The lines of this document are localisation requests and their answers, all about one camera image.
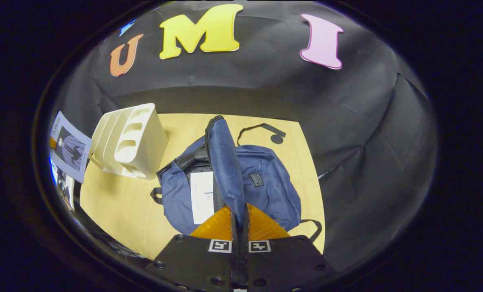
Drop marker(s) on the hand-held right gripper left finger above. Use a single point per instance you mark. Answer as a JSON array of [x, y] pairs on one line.
[[234, 259]]

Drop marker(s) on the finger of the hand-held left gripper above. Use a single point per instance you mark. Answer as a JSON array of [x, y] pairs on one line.
[[53, 143]]

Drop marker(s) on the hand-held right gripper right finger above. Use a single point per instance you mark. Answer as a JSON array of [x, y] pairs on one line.
[[244, 263]]

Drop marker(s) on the lavender cover book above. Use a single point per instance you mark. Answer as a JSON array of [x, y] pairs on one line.
[[73, 152]]

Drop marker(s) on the white book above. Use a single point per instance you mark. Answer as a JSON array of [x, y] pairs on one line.
[[202, 198]]

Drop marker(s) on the blue schoolbag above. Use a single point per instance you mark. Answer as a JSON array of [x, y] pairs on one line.
[[266, 190]]

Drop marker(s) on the white plastic bookshelf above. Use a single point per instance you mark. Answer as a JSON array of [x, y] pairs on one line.
[[144, 138]]

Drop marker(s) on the black backdrop cloth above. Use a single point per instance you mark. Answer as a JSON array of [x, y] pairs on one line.
[[367, 142]]

